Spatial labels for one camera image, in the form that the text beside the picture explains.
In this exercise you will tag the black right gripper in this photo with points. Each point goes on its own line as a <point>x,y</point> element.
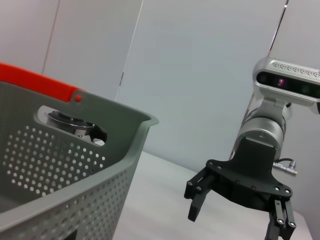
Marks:
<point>252,175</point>

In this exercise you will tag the grey perforated storage basket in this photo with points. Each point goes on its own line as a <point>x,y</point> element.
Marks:
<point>62,200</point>

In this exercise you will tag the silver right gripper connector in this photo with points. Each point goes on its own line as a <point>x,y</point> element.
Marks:
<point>285,165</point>

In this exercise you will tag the black brand label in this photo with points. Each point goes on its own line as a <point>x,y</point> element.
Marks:
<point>72,236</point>

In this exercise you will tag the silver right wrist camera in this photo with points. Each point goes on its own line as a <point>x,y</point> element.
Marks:
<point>287,75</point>

